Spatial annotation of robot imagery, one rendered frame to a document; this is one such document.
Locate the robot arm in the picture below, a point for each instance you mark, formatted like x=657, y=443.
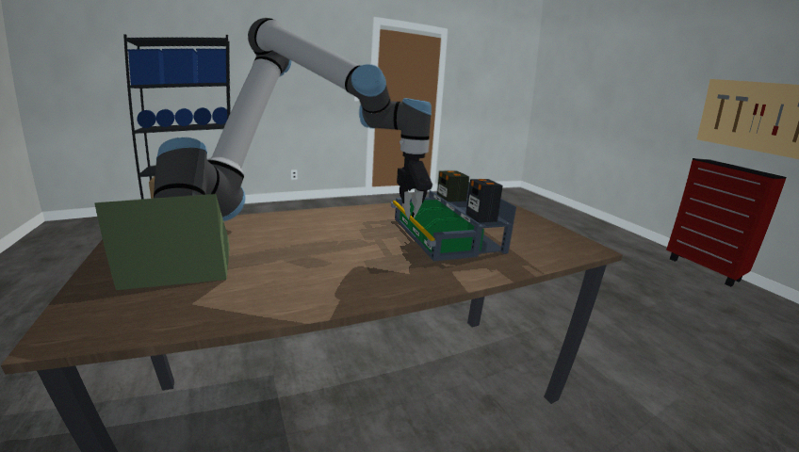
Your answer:
x=182, y=168

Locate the yellow bar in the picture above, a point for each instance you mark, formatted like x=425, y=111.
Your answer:
x=415, y=222

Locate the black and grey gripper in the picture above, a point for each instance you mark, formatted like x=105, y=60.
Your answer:
x=406, y=182

